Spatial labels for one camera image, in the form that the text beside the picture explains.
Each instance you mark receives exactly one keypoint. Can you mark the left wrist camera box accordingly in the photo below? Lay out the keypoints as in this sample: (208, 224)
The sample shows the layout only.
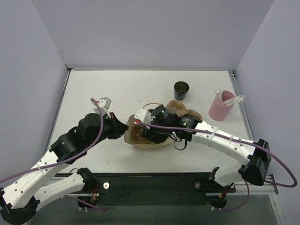
(104, 104)

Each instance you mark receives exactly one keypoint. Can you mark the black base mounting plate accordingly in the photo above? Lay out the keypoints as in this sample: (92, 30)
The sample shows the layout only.
(155, 189)

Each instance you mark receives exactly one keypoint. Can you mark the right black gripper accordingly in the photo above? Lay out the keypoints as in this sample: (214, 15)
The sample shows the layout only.
(148, 134)

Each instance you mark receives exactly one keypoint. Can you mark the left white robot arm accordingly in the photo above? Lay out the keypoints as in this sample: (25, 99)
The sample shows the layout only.
(21, 200)

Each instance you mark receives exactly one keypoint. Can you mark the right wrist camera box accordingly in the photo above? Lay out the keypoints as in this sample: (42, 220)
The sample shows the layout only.
(143, 116)

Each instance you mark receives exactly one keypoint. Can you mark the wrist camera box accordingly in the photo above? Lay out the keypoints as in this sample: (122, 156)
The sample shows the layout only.
(143, 116)
(104, 104)

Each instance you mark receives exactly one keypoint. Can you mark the pink cylindrical utensil holder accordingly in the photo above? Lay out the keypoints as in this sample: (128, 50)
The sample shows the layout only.
(217, 110)

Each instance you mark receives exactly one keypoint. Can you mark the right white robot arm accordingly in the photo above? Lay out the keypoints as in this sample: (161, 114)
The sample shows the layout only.
(252, 162)

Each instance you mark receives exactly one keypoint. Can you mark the beige paper bag with handles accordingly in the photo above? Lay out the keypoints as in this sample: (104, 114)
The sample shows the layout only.
(133, 136)

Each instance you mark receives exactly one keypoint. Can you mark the white plastic cutlery piece upright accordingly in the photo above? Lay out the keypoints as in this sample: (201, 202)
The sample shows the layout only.
(219, 94)

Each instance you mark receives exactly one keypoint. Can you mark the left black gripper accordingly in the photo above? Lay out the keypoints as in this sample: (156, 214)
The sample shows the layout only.
(115, 126)

